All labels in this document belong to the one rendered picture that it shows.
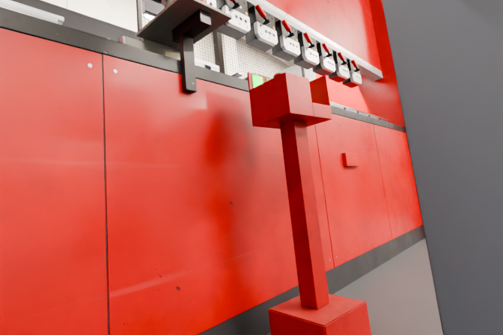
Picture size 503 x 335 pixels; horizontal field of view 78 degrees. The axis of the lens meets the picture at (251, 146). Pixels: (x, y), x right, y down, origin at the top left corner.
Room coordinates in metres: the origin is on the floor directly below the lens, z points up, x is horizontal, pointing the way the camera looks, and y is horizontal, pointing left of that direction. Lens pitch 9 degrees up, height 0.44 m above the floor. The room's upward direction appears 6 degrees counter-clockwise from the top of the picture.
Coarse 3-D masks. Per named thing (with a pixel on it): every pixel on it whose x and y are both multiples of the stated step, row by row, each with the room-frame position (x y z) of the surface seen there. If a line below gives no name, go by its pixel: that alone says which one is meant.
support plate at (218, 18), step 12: (180, 0) 0.76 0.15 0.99; (192, 0) 0.77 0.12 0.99; (168, 12) 0.81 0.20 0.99; (180, 12) 0.82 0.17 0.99; (192, 12) 0.82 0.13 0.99; (216, 12) 0.83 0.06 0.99; (156, 24) 0.86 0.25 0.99; (168, 24) 0.87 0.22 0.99; (216, 24) 0.90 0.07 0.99; (144, 36) 0.92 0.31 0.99; (156, 36) 0.93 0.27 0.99; (168, 36) 0.94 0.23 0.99; (204, 36) 0.96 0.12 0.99
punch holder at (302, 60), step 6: (300, 36) 1.64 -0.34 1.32; (300, 42) 1.65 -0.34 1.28; (306, 42) 1.66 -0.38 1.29; (312, 42) 1.71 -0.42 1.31; (300, 48) 1.65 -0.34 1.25; (306, 48) 1.65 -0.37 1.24; (312, 48) 1.70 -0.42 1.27; (300, 54) 1.66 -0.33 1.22; (306, 54) 1.64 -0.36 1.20; (312, 54) 1.69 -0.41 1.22; (294, 60) 1.69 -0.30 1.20; (300, 60) 1.66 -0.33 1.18; (306, 60) 1.65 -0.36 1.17; (312, 60) 1.68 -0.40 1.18; (318, 60) 1.73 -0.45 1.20; (300, 66) 1.73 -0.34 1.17; (306, 66) 1.74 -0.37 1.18; (312, 66) 1.75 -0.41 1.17
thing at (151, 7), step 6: (144, 0) 0.95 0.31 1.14; (150, 0) 0.97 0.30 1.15; (156, 0) 0.99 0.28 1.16; (144, 6) 0.95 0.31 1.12; (150, 6) 0.97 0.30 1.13; (156, 6) 0.99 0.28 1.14; (162, 6) 1.01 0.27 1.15; (144, 12) 0.96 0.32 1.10; (150, 12) 0.97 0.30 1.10; (156, 12) 0.99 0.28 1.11; (150, 18) 0.98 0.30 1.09
